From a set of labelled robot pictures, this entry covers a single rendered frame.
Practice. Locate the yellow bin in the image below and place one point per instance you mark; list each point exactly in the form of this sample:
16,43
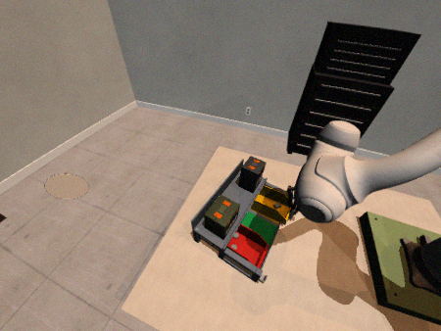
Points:
264,204

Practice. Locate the red bin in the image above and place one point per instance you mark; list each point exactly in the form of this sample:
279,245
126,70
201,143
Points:
250,244

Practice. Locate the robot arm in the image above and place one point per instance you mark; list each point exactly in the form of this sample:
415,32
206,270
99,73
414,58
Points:
326,185

